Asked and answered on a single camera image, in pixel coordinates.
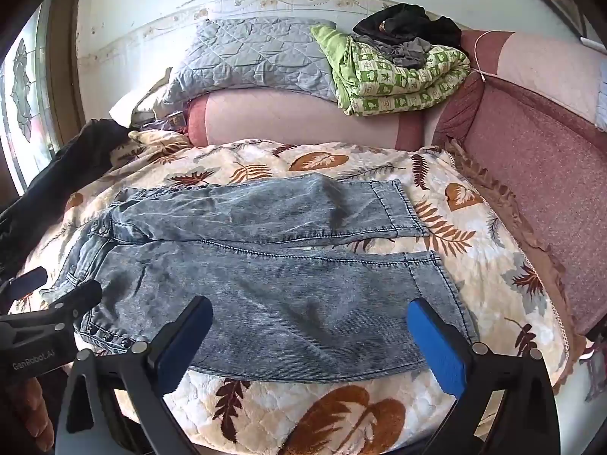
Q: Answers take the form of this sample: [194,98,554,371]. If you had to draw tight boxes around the blue denim pants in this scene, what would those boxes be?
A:
[42,173,481,384]

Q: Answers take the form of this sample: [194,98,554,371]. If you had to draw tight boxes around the printed grey cloth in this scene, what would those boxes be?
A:
[576,346,607,403]

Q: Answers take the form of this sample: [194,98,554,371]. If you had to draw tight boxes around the pink upholstered sofa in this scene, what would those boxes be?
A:
[187,28,607,342]

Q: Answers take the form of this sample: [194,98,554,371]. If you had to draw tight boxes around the dark jacket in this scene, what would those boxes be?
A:
[0,118,131,276]

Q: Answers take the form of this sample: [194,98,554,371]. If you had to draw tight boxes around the green printed quilt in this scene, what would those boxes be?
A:
[310,24,472,117]

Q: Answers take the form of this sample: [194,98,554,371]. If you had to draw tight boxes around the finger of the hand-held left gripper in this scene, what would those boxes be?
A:
[0,267,49,303]
[28,279,103,330]

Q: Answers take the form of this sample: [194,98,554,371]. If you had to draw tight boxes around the black garment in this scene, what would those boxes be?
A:
[353,4,463,53]

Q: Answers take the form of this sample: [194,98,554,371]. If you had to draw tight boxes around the person's left hand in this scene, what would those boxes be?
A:
[12,378,55,455]

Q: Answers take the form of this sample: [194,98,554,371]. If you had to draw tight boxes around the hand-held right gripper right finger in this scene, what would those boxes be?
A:
[407,298,561,455]

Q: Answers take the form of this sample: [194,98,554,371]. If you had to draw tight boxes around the grey garment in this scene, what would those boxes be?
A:
[353,35,432,69]

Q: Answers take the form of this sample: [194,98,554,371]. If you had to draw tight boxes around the white cable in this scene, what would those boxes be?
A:
[469,28,503,81]

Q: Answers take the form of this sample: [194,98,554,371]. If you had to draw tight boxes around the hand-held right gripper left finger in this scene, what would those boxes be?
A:
[54,295,214,455]

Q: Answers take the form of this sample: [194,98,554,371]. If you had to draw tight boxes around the stained glass window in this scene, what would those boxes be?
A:
[0,5,62,190]

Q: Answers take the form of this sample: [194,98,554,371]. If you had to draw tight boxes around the brown fringed cloth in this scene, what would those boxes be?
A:
[446,140,589,389]

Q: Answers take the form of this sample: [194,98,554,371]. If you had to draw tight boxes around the leaf-print cream blanket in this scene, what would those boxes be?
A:
[9,138,577,455]

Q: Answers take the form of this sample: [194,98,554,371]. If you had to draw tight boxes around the grey quilted blanket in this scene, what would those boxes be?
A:
[161,16,340,105]

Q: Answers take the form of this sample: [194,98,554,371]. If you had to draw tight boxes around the white pillow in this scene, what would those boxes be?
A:
[110,69,174,126]

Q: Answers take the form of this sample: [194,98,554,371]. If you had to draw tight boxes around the dark wall frame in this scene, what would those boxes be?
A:
[495,0,591,39]

